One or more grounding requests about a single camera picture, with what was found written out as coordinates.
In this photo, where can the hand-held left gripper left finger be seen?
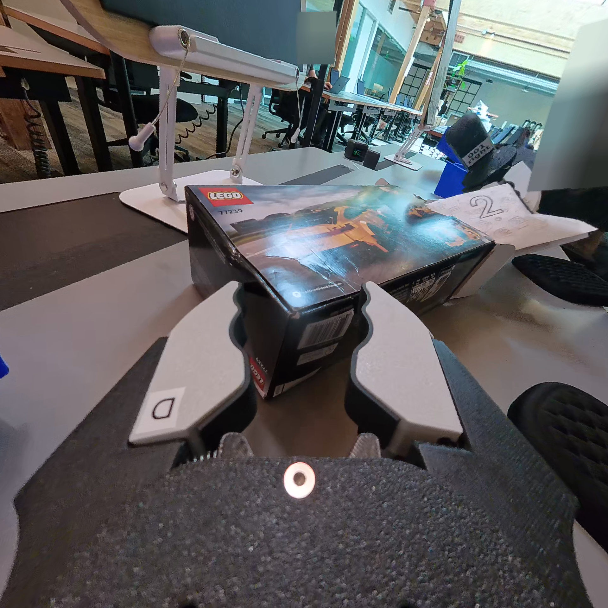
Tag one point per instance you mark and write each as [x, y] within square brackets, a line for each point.
[199, 370]

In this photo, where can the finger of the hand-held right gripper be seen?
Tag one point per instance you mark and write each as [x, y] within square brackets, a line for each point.
[518, 178]

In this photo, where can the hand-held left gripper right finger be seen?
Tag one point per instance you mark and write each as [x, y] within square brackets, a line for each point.
[403, 375]

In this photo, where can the white brick-print paper bag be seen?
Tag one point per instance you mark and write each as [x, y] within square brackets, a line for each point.
[513, 213]

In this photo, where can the black toy car box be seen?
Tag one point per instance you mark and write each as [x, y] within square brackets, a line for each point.
[332, 237]

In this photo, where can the person's right forearm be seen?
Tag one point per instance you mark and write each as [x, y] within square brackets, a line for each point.
[574, 206]

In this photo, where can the background office desk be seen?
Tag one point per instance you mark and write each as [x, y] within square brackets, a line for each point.
[370, 102]
[47, 57]

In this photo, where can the grey desk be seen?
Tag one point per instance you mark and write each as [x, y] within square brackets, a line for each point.
[95, 308]

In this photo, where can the blue plastic storage bin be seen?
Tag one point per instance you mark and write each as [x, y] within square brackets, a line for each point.
[451, 183]
[4, 365]

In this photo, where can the green potted plant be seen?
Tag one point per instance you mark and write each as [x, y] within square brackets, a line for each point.
[458, 73]

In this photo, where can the white metal book stand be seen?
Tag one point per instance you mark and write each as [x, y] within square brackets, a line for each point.
[406, 159]
[156, 199]

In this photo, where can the small black box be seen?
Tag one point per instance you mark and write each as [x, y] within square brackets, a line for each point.
[373, 159]

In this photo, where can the black mesh armrest pad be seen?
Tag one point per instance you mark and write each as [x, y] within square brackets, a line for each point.
[565, 280]
[565, 437]

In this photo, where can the small black digital clock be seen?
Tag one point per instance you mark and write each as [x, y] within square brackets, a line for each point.
[356, 151]

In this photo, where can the open laptop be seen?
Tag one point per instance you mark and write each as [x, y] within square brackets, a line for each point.
[339, 85]

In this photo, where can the black office chair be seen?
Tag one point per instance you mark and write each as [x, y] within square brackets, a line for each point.
[166, 111]
[285, 109]

